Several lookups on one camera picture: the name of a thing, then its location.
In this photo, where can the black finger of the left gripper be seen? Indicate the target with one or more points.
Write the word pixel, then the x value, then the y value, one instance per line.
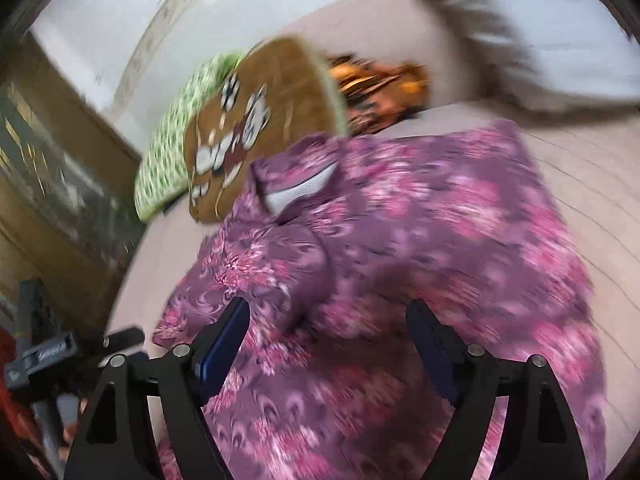
pixel 124 339

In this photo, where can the light blue pillow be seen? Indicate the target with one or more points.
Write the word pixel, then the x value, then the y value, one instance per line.
pixel 551 56

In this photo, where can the wooden glass door cabinet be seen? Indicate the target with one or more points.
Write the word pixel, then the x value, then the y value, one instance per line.
pixel 67 193

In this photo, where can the orange patterned cloth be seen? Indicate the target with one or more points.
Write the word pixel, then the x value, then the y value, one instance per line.
pixel 379 96

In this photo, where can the brown cartoon blanket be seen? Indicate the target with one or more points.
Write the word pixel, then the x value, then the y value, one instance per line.
pixel 280 92

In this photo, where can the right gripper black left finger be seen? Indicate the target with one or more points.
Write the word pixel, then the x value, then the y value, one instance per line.
pixel 137 394

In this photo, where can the red jacket person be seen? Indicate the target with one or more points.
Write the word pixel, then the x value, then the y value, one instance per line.
pixel 22 425

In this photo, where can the purple floral garment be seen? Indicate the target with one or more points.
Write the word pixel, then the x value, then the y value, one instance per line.
pixel 328 242

